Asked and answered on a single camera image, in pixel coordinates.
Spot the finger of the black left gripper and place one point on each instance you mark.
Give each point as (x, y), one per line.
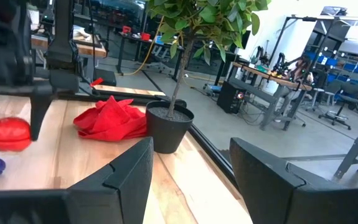
(40, 109)

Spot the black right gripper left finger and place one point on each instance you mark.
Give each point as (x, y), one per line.
(119, 193)

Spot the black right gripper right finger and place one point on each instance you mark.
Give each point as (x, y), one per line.
(269, 193)

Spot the red toy tomato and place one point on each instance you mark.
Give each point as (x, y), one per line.
(9, 133)

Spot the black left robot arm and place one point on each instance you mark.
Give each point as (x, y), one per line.
(63, 31)

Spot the small red tag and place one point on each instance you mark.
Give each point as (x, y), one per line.
(96, 81)

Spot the red cloth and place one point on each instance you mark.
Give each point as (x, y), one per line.
(110, 121)

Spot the black box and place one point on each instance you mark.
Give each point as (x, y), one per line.
(105, 77)

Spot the wooden top table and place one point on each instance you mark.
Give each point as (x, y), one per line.
(86, 49)

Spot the potted green plant black pot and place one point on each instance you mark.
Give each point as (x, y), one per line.
(169, 133)

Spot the grey leg wooden table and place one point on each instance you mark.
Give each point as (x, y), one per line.
(356, 149)

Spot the wooden workbench grey legs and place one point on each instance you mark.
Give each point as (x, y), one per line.
(272, 93)

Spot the small red box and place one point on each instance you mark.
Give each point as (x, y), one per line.
(126, 29)
(145, 36)

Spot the person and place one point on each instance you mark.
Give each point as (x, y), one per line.
(297, 74)

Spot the grey office chair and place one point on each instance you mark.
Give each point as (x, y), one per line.
(346, 93)

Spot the black desk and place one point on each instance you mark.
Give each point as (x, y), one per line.
(172, 51)

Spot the black metal frame stand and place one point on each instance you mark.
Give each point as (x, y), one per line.
(328, 28)

